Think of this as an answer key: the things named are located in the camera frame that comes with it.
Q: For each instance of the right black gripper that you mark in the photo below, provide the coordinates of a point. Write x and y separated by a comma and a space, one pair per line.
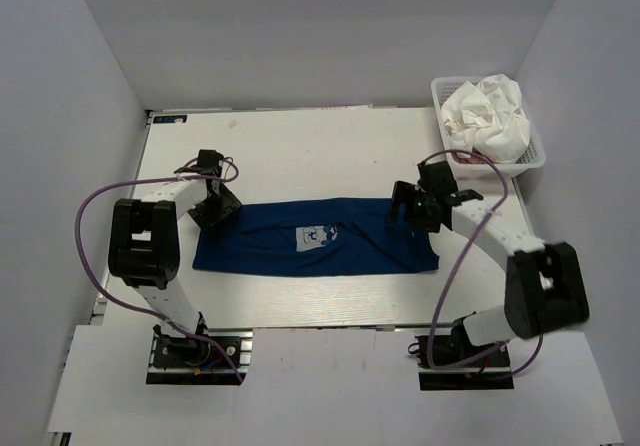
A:
405, 193

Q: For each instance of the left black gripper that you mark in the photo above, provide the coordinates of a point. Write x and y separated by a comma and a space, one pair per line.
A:
230, 204

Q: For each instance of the pink t shirt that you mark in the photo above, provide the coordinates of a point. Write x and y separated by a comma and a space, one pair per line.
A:
471, 158

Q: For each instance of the blue t shirt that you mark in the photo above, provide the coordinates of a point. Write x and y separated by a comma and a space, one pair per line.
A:
315, 238

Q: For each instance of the white t shirt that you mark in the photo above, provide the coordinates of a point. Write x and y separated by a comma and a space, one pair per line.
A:
488, 118

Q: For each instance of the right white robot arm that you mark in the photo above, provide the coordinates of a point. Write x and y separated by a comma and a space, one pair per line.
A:
544, 289

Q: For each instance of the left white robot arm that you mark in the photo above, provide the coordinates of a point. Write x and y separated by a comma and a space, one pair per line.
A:
144, 249

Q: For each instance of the blue table label sticker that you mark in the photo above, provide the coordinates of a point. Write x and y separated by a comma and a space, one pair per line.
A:
170, 119

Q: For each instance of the white plastic basket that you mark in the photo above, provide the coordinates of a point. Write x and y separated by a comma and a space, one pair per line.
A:
532, 158

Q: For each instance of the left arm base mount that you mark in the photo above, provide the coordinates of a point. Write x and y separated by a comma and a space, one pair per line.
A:
181, 361

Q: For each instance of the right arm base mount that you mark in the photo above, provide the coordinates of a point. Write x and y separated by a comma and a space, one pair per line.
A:
492, 372

